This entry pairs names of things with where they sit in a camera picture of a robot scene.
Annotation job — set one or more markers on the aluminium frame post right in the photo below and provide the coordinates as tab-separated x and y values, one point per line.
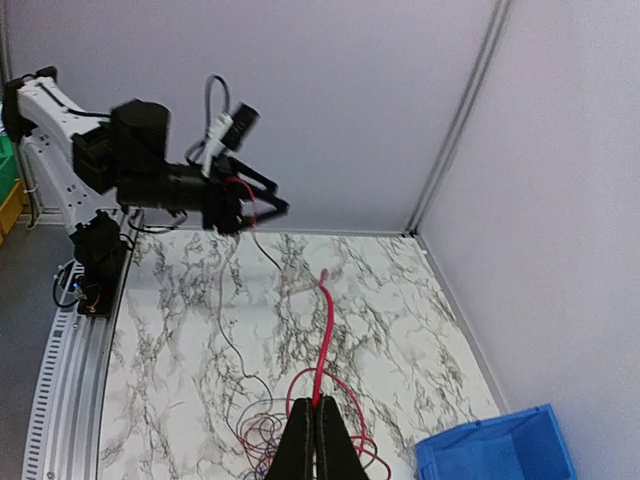
462	113

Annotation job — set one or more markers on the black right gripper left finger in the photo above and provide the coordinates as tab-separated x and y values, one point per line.
295	452

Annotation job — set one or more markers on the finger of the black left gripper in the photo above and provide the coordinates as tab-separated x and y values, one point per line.
241	168
250	213

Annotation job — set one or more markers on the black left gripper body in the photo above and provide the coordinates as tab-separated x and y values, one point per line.
222	210

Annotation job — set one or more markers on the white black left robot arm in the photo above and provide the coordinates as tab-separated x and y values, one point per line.
87	154

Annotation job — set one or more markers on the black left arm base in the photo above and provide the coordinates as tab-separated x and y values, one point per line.
90	282

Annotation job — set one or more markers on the yellow storage bin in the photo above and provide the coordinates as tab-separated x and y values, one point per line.
13	207

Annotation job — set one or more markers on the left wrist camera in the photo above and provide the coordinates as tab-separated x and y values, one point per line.
226	134

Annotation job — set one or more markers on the aluminium front rail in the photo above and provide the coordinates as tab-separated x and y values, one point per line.
63	436

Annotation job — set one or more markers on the blue plastic bin left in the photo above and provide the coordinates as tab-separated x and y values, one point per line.
526	445

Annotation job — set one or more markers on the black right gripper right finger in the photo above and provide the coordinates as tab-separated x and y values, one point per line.
336	455

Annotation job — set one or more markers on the green storage bin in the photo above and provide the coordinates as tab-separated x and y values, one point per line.
8	168

